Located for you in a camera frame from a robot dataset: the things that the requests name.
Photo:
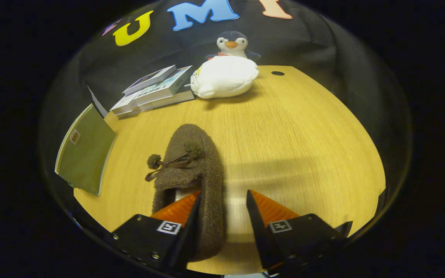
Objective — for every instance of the white cover book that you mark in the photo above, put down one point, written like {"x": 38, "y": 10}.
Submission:
{"x": 124, "y": 105}

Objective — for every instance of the dark blue cover book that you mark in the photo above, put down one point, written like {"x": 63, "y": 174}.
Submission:
{"x": 151, "y": 79}

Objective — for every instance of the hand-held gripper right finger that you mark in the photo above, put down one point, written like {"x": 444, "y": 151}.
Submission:
{"x": 259, "y": 231}

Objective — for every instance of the white plush toy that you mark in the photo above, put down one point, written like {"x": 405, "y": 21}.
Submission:
{"x": 224, "y": 77}

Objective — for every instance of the pale green fabric storage box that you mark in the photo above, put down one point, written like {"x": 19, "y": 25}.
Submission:
{"x": 87, "y": 150}

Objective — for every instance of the brown fuzzy shoe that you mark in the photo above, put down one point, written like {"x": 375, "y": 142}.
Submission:
{"x": 203, "y": 170}

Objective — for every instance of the light blue cover book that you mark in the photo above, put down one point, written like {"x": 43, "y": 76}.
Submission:
{"x": 162, "y": 90}

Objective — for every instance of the black book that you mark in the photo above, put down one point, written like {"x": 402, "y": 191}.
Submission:
{"x": 174, "y": 99}

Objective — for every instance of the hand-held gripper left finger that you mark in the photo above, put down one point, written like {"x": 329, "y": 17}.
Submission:
{"x": 187, "y": 239}

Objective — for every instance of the penguin plush toy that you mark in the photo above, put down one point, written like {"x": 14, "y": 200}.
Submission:
{"x": 232, "y": 42}

